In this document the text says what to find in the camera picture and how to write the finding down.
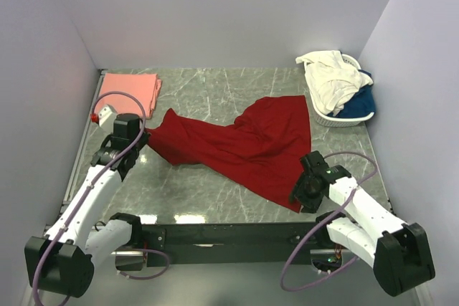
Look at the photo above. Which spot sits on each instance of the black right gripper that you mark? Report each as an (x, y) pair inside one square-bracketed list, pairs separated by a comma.
[(310, 206)]

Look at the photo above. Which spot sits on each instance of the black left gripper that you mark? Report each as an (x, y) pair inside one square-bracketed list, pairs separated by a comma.
[(145, 140)]

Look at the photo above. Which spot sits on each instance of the red t shirt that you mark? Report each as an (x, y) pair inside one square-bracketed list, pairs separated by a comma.
[(260, 150)]

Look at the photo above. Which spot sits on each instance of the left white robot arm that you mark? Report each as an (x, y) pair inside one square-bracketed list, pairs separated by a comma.
[(64, 259)]

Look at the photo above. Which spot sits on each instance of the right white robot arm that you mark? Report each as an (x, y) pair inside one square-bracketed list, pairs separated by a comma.
[(398, 253)]

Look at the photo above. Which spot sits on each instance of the folded pink t shirt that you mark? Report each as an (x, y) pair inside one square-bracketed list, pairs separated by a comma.
[(144, 87)]

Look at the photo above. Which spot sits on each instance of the black base beam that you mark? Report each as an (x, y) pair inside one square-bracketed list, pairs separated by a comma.
[(215, 243)]

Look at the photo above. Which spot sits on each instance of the white laundry basket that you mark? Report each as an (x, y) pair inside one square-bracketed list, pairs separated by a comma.
[(330, 121)]

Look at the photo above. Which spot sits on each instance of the blue t shirt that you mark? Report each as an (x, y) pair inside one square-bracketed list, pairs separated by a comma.
[(354, 104)]

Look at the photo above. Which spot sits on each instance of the white t shirt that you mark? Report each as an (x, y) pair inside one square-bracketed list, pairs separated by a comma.
[(331, 80)]

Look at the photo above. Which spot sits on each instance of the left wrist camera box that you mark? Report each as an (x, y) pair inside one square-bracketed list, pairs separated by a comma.
[(104, 118)]

